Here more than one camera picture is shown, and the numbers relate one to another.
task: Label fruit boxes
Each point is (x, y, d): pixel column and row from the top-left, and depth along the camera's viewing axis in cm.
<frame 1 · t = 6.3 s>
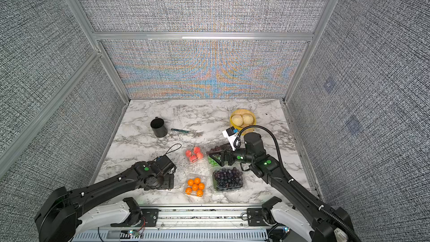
left hand: (168, 183, 81), fingers open
right hand: (215, 147, 73), fingers open
black metal cup: (158, 125, 97), point 9 cm above the table
left steamed bun: (237, 120, 102), point 7 cm above the table
right steamed bun: (248, 119, 103), point 7 cm above the table
clear box of strawberries: (194, 154, 92), point 3 cm above the table
clear box of oranges: (195, 185, 82), point 3 cm above the table
clear box of blueberries: (227, 178, 81), point 6 cm above the table

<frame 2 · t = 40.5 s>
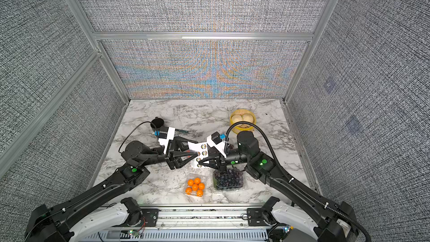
left hand: (198, 150, 57), fingers open
right hand: (200, 160, 61), fingers closed
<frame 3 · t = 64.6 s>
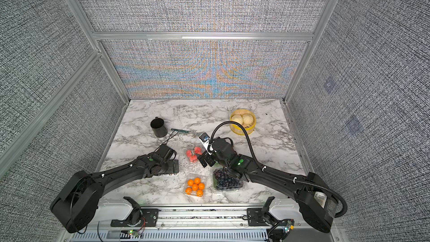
left hand: (173, 166, 88), fingers open
right hand: (203, 143, 78), fingers open
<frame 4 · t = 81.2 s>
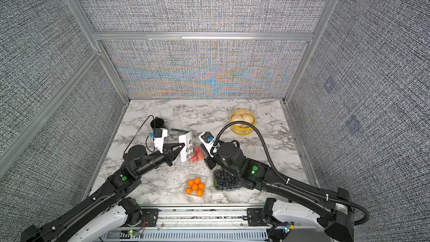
left hand: (186, 144, 69), fingers closed
right hand: (201, 141, 67), fingers closed
white fruit sticker sheet: (187, 150, 74), point 21 cm above the table
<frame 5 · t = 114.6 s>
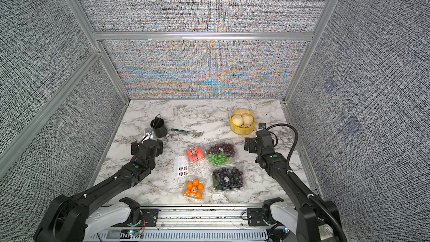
left hand: (150, 138, 85), fingers open
right hand: (255, 135, 85), fingers open
white fruit sticker sheet: (181, 166, 90), on the table
clear box green red grapes: (220, 153, 90), point 6 cm above the table
round sticker on oranges box: (194, 189, 79), point 4 cm above the table
round sticker on blueberries box: (226, 178, 80), point 7 cm above the table
